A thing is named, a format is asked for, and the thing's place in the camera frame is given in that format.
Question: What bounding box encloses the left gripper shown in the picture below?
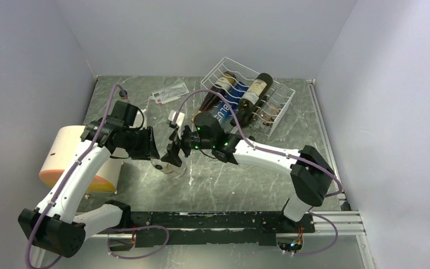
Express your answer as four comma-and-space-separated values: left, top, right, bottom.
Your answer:
123, 125, 161, 160

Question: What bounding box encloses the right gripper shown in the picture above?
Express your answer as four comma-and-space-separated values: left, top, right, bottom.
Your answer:
160, 122, 214, 168

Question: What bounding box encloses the dark green wine bottle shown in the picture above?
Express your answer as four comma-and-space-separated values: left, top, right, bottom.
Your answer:
230, 73, 273, 127

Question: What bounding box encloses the clear bottle white label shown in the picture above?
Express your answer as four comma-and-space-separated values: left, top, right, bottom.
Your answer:
151, 159, 187, 178

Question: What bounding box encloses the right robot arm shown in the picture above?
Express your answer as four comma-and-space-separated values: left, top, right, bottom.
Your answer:
163, 112, 335, 232

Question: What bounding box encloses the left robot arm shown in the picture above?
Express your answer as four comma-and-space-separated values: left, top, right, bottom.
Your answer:
18, 101, 161, 258

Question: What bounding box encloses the blue label water bottle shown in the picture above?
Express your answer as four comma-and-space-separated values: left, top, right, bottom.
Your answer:
213, 82, 249, 124

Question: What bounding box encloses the gold capped wine bottle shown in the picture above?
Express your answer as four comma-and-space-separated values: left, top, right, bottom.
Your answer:
191, 86, 226, 123

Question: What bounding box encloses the silver capped dark bottle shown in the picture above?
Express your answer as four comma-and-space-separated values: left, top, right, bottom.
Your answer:
236, 95, 269, 128

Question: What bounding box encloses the brown label bottle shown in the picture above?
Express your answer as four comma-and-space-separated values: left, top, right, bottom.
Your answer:
259, 103, 280, 126

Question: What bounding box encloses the cream cylinder roll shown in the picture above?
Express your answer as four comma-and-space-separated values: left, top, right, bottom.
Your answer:
39, 126, 128, 193

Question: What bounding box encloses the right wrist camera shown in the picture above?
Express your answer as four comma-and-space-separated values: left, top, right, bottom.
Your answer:
168, 110, 185, 138

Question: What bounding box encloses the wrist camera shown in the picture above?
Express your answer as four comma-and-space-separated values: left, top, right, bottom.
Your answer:
168, 110, 185, 138
119, 89, 129, 100

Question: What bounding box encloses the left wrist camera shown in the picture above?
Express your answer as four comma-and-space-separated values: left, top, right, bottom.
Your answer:
119, 89, 129, 100

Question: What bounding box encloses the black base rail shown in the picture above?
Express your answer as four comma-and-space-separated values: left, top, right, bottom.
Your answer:
70, 211, 364, 248

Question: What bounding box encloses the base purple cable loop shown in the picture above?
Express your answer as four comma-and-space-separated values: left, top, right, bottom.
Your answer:
106, 224, 171, 260

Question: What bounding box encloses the white wire wine rack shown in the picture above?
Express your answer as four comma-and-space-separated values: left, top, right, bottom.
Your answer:
200, 57, 295, 137

